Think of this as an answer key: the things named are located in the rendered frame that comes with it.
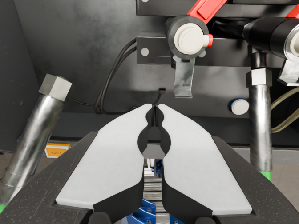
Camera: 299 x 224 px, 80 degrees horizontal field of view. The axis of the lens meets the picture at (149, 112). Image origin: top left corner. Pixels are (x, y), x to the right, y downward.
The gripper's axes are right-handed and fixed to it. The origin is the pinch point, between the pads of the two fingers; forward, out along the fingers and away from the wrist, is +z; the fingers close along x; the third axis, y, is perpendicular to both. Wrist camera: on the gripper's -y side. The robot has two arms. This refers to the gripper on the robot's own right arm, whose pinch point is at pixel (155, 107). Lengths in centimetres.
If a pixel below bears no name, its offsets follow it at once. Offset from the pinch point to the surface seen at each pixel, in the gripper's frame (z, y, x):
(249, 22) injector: 10.7, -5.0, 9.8
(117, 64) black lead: 13.3, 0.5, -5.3
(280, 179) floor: 112, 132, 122
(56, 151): 16.4, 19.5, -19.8
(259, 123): 3.3, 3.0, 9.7
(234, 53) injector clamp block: 14.6, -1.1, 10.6
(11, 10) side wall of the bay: 28.4, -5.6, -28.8
